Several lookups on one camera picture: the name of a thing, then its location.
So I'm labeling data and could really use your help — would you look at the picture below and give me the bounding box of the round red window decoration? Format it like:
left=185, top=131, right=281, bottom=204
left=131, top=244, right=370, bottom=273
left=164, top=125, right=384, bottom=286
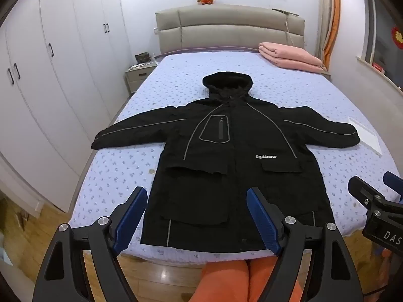
left=390, top=27, right=403, bottom=49

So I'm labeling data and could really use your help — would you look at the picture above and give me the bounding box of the white rectangular tray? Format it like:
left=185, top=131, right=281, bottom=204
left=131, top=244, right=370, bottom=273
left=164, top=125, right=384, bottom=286
left=346, top=116, right=383, bottom=155

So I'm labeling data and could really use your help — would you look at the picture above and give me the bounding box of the white wardrobe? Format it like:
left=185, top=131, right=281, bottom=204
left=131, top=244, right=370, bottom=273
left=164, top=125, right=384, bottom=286
left=0, top=0, right=133, bottom=213

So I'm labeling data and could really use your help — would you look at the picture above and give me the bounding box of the bed with floral sheet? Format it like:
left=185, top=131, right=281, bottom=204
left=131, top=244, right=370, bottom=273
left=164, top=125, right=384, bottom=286
left=69, top=52, right=402, bottom=269

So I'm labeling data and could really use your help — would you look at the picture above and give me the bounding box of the dark window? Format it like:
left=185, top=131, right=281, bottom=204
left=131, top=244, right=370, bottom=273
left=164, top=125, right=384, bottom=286
left=359, top=0, right=403, bottom=89

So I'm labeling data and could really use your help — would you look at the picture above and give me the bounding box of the orange and white curtain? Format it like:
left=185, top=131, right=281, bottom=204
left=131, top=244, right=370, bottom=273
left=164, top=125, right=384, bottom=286
left=318, top=0, right=342, bottom=70

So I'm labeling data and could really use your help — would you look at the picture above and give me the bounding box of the person's right forearm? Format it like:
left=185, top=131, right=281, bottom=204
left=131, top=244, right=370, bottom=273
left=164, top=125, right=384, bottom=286
left=375, top=248, right=403, bottom=293

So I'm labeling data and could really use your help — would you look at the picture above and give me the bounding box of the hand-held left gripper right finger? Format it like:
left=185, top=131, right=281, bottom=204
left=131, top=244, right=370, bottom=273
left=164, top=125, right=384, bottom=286
left=246, top=186, right=370, bottom=302

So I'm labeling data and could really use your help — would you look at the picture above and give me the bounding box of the black hooded jacket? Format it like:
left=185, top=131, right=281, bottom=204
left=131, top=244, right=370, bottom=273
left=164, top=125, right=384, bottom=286
left=91, top=72, right=361, bottom=255

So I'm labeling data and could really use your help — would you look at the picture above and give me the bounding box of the beige padded headboard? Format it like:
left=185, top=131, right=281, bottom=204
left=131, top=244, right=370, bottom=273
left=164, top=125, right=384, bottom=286
left=155, top=4, right=307, bottom=54

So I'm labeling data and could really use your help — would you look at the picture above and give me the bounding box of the white cord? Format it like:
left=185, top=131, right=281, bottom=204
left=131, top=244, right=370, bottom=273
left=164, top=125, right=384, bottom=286
left=284, top=14, right=304, bottom=48

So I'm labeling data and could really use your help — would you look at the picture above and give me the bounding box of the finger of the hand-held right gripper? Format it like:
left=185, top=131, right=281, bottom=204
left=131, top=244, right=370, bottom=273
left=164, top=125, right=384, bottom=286
left=383, top=171, right=403, bottom=196
left=348, top=176, right=403, bottom=218

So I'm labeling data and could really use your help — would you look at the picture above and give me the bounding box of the grey nightstand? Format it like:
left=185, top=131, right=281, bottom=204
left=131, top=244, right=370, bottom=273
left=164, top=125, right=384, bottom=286
left=125, top=61, right=158, bottom=93

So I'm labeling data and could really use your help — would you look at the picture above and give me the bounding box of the person's left leg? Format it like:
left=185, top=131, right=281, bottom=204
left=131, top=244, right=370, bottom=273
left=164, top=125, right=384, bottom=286
left=189, top=259, right=250, bottom=302

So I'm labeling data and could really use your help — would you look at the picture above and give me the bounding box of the folded pink blanket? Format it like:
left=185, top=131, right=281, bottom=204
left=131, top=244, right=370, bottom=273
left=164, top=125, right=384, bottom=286
left=258, top=42, right=327, bottom=75

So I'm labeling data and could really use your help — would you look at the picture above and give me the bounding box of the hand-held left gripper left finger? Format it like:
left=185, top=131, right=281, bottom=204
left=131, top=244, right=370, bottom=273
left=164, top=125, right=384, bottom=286
left=31, top=186, right=148, bottom=302

